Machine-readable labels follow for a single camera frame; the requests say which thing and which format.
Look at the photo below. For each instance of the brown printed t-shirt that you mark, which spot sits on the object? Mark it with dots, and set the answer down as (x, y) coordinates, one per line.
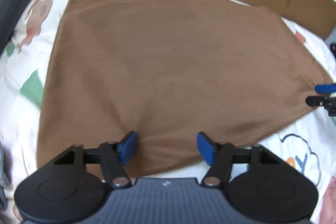
(168, 69)

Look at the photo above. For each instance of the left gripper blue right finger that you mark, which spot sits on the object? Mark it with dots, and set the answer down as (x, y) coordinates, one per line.
(206, 147)

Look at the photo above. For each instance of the grey green garment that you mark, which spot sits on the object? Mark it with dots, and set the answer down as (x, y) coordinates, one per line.
(4, 181)

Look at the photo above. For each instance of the person's left hand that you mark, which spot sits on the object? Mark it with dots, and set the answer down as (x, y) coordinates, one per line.
(17, 213)

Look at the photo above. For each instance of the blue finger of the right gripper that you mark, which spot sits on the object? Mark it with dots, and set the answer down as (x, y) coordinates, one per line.
(325, 88)
(328, 103)

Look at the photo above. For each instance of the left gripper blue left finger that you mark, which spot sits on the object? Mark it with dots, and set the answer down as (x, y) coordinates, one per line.
(126, 148)

